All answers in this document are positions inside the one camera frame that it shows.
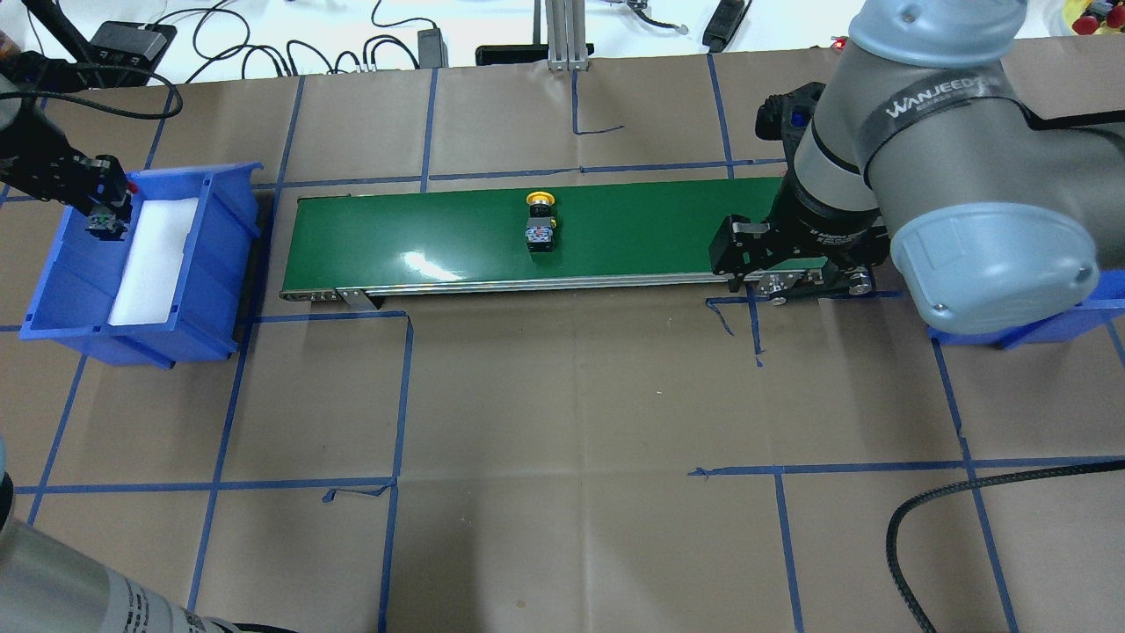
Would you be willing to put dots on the red mushroom push button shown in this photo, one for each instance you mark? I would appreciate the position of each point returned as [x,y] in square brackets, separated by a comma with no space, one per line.
[111,210]

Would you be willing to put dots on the green conveyor belt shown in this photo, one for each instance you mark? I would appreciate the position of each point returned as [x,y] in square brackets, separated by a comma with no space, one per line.
[561,237]

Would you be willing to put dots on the blue plastic bin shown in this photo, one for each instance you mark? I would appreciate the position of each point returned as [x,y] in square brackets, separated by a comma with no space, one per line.
[80,279]
[1104,305]

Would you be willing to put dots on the aluminium frame post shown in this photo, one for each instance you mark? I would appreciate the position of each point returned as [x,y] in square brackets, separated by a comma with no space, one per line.
[566,35]

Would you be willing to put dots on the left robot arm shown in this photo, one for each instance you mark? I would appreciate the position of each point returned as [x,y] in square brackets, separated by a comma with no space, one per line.
[47,586]

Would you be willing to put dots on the blue plastic bin right side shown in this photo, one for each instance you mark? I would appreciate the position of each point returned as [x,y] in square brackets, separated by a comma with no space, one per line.
[1104,305]

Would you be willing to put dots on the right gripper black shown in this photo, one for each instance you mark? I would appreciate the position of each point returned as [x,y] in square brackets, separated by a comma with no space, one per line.
[816,232]

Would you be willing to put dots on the blue plastic bin left side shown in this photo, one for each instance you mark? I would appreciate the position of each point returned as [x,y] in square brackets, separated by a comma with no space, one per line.
[80,279]

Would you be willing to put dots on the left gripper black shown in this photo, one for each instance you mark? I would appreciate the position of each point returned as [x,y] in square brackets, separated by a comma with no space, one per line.
[46,161]

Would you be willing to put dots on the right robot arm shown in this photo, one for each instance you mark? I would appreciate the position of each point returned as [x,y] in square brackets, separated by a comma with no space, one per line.
[997,217]

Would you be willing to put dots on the white foam pad left bin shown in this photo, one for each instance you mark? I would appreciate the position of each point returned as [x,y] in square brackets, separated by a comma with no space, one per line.
[154,262]

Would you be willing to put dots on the yellow mushroom push button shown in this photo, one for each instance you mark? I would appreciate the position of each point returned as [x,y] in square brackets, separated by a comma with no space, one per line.
[541,229]

